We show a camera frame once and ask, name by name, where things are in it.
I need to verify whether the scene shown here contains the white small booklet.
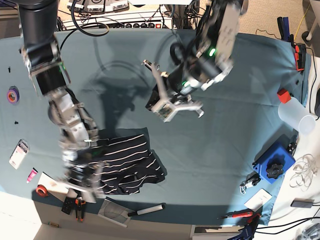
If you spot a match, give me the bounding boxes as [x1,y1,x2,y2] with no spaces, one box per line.
[244,188,272,212]

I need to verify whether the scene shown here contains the orange black pliers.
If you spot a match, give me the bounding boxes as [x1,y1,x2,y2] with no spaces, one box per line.
[75,197,87,223]

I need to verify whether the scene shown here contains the navy white striped t-shirt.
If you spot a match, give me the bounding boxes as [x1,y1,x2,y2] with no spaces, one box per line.
[70,134,165,195]

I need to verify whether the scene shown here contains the silver carabiner pulley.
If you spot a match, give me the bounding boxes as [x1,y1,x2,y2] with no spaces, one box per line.
[239,173,261,195]

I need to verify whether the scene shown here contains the teal table cloth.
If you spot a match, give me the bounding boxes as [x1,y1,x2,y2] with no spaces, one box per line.
[0,29,312,227]

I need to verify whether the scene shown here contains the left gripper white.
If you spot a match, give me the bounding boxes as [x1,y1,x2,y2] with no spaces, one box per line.
[142,59,204,122]

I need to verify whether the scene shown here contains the white cable ties bundle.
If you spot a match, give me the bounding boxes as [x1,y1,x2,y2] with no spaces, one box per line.
[289,153,320,192]

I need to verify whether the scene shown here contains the red black screwdriver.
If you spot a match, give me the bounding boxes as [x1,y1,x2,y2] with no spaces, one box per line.
[218,211,254,219]

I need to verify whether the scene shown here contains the white packaged card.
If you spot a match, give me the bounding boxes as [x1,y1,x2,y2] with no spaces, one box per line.
[9,139,30,170]

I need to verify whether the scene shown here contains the orange tape roll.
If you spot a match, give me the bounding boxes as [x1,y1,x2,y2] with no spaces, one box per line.
[35,184,49,198]

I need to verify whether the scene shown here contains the pink tube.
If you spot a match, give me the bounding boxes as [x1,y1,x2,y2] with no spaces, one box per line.
[26,168,38,184]

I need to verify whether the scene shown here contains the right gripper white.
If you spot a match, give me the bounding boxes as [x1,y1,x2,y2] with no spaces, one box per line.
[56,161,106,203]

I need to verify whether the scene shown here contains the black power strip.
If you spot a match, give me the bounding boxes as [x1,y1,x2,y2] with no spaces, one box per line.
[104,22,169,29]

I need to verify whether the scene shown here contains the black perforated plate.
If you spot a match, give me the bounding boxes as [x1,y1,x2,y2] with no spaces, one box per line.
[61,190,78,215]

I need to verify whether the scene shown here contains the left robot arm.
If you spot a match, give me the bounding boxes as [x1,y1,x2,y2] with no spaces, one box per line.
[142,0,249,122]

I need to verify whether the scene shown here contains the blue box with knob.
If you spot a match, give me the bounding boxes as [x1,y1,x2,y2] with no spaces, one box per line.
[252,141,296,184]

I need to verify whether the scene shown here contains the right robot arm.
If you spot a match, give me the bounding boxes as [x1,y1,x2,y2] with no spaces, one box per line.
[15,0,102,203]

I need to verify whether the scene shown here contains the white paper sheet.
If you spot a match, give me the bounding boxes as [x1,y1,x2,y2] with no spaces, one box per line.
[38,172,68,195]

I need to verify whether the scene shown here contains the purple tape roll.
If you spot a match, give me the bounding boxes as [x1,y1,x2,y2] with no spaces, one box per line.
[6,86,20,105]

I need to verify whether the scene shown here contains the red black clamp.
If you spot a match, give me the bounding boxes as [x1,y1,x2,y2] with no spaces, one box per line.
[291,42,307,72]

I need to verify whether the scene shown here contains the grey flat device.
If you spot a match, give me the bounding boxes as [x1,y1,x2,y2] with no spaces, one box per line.
[290,199,314,209]

